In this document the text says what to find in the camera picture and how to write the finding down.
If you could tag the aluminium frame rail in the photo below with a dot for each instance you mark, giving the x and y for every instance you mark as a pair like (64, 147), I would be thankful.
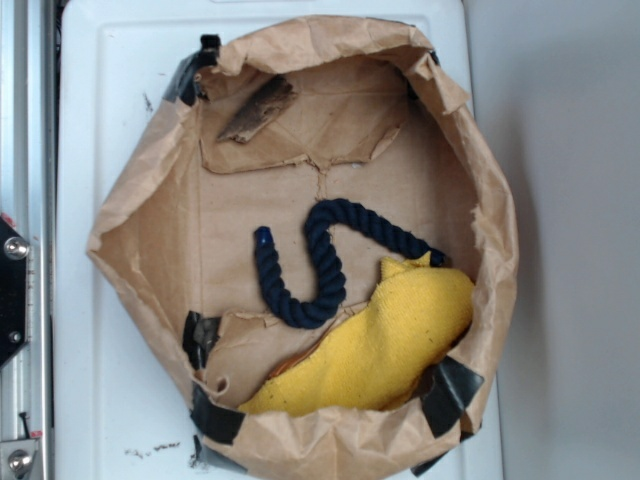
(28, 171)

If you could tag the black tape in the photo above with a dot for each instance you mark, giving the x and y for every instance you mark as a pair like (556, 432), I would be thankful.
(218, 423)
(454, 387)
(182, 84)
(200, 335)

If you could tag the black tape left inner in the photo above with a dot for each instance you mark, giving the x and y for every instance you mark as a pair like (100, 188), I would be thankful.
(200, 335)

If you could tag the black tape top left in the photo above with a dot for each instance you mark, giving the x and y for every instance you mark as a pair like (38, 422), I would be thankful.
(182, 84)

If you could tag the brown paper bag tray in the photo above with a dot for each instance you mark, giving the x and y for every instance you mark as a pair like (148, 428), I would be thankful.
(377, 121)

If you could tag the white plastic board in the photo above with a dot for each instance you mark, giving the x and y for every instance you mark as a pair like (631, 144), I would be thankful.
(118, 415)

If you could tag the black tape bottom left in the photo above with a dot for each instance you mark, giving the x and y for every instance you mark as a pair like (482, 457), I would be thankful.
(218, 423)

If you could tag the brown bark wood piece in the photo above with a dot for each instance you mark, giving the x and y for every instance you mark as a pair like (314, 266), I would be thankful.
(263, 107)

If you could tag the black tape bottom right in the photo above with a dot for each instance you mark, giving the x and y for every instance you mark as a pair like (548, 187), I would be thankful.
(454, 387)

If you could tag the black mounting bracket plate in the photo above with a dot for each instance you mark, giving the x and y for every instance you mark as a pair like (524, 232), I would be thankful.
(15, 258)

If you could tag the yellow towel cloth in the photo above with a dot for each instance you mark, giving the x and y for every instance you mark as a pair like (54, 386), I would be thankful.
(375, 358)

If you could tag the black binder clip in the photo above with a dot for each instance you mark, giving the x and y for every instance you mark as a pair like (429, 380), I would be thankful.
(209, 50)

